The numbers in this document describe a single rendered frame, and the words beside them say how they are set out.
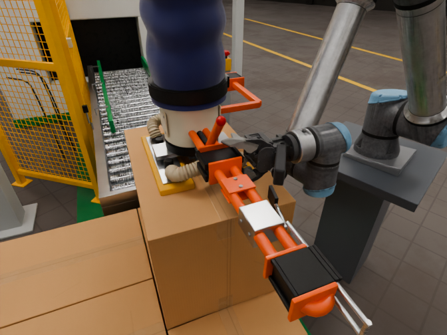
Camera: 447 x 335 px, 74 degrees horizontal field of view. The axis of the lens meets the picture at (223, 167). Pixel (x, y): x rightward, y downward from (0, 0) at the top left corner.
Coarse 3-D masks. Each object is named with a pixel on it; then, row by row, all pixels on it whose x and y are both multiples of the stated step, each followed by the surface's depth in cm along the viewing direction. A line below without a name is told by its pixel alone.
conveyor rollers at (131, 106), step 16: (96, 80) 286; (112, 80) 290; (128, 80) 287; (144, 80) 285; (112, 96) 254; (128, 96) 252; (144, 96) 256; (112, 112) 226; (128, 112) 223; (144, 112) 226; (128, 128) 201; (112, 144) 184; (112, 160) 169; (128, 160) 172; (112, 176) 156; (128, 176) 157
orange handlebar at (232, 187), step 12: (240, 84) 116; (252, 96) 105; (228, 108) 98; (240, 108) 99; (252, 108) 101; (192, 132) 83; (204, 132) 84; (228, 180) 64; (240, 180) 64; (228, 192) 60; (240, 192) 64; (252, 192) 61; (240, 204) 58; (276, 228) 53; (264, 240) 50; (288, 240) 50; (264, 252) 49; (276, 252) 48; (324, 300) 41; (312, 312) 40; (324, 312) 41
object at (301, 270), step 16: (272, 256) 46; (288, 256) 46; (304, 256) 46; (272, 272) 48; (288, 272) 43; (304, 272) 43; (320, 272) 43; (288, 288) 42; (304, 288) 41; (320, 288) 41; (336, 288) 42; (288, 304) 44; (304, 304) 41
